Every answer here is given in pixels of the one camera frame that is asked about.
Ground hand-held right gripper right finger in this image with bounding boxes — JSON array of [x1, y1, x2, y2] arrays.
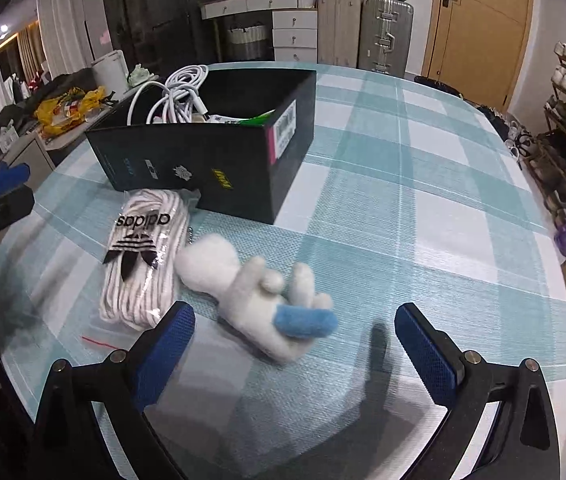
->
[[394, 302, 561, 480]]

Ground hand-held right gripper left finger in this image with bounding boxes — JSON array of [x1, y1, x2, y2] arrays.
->
[[33, 300, 197, 480]]

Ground bag of striped shoelaces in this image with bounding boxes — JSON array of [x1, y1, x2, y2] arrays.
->
[[83, 187, 201, 348]]

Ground white plush toy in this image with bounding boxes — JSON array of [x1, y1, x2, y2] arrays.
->
[[175, 227, 338, 363]]

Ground black cardboard box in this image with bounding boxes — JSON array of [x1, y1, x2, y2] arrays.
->
[[85, 67, 318, 225]]

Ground light grey cable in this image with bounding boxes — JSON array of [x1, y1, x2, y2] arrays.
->
[[127, 64, 210, 126]]

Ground green zip bag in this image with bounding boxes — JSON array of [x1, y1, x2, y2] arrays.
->
[[235, 110, 276, 126]]

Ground grey side table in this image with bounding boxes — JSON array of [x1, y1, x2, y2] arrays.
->
[[0, 85, 128, 171]]

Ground yellow plastic bags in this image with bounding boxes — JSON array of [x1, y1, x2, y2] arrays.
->
[[33, 87, 108, 138]]

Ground dark jacket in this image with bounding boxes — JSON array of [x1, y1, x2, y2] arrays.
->
[[0, 67, 98, 161]]

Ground white appliance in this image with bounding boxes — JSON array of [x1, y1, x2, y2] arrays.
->
[[90, 51, 130, 93]]

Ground white curtain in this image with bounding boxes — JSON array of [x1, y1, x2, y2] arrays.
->
[[38, 0, 98, 76]]

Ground green tissue pack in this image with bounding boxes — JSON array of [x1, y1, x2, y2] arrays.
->
[[127, 64, 160, 88]]

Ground teal checkered tablecloth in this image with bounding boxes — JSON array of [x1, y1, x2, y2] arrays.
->
[[0, 62, 566, 480]]

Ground dark glass wardrobe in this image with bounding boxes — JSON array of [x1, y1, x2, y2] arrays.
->
[[98, 0, 146, 66]]

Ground pile of dark shoes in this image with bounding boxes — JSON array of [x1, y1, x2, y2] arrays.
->
[[413, 74, 534, 161]]

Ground grey fridge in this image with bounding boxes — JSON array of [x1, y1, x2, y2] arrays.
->
[[138, 0, 218, 68]]

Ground woven laundry basket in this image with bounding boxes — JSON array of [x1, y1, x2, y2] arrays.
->
[[225, 22, 268, 61]]

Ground wooden door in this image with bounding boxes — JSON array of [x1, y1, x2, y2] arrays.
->
[[422, 0, 534, 111]]

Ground white drawer desk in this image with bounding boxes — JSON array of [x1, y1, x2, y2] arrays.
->
[[199, 0, 320, 65]]

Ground silver suitcase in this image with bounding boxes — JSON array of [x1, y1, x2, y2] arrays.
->
[[358, 0, 414, 77]]

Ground beige suitcase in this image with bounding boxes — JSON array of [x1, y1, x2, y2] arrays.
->
[[317, 0, 365, 68]]

